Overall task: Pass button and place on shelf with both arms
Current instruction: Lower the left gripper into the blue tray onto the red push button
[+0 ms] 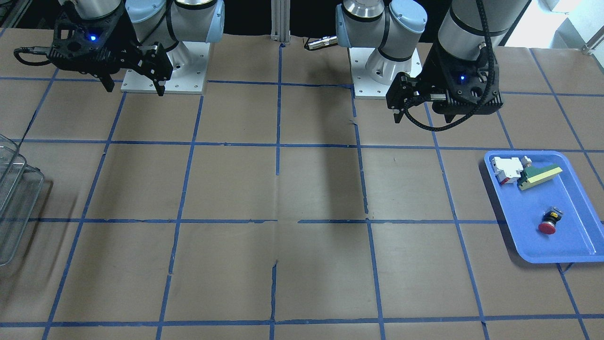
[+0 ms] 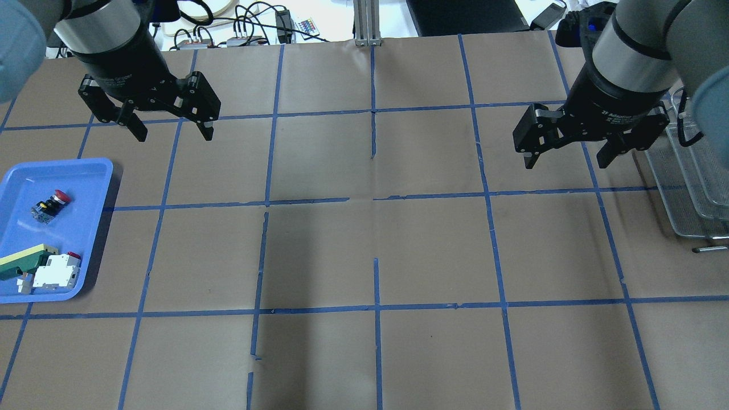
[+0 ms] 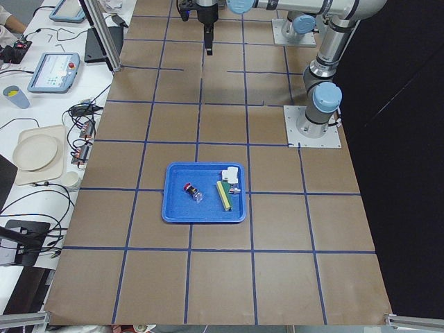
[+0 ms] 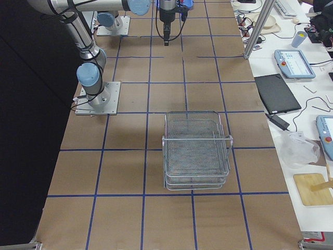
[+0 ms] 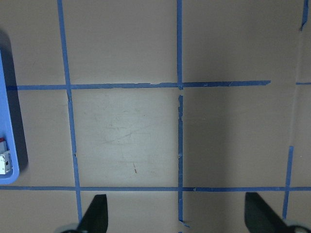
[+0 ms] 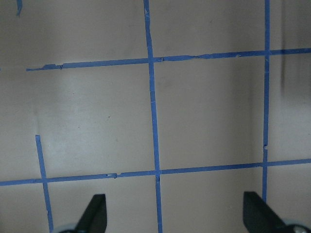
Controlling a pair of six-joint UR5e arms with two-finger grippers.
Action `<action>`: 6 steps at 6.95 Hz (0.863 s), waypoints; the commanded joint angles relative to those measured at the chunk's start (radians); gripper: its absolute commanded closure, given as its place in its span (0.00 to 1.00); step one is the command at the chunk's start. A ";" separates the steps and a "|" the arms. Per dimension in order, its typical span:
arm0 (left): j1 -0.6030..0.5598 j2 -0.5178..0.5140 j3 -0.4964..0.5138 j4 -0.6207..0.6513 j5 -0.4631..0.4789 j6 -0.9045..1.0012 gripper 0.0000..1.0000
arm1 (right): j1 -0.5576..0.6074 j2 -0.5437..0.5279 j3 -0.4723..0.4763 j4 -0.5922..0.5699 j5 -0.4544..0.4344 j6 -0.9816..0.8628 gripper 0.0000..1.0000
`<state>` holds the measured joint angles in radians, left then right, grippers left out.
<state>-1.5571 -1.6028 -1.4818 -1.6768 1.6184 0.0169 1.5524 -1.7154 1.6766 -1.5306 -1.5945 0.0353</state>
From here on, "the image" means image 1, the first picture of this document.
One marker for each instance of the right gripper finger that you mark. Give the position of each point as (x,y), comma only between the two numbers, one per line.
(106,80)
(155,65)

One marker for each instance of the green yellow terminal block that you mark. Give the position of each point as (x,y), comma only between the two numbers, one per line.
(532,176)

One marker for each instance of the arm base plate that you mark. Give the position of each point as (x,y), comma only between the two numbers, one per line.
(190,61)
(363,75)

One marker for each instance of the wire mesh shelf basket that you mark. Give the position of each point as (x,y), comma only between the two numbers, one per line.
(20,187)

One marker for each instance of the blue plastic tray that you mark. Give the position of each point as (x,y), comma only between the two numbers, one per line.
(579,234)

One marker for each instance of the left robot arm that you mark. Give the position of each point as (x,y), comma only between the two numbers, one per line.
(395,30)

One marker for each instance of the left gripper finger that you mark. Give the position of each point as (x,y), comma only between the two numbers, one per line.
(450,118)
(404,92)

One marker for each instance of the white circuit breaker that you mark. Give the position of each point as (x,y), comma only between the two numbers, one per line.
(507,170)

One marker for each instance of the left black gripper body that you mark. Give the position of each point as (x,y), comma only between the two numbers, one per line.
(430,75)

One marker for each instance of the red emergency stop button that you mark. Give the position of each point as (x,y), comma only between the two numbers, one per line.
(549,220)

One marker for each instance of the aluminium frame post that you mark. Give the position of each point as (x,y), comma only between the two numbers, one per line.
(280,21)

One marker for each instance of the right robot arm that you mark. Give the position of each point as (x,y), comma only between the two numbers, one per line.
(163,45)

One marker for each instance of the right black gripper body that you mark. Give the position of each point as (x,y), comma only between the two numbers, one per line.
(123,48)

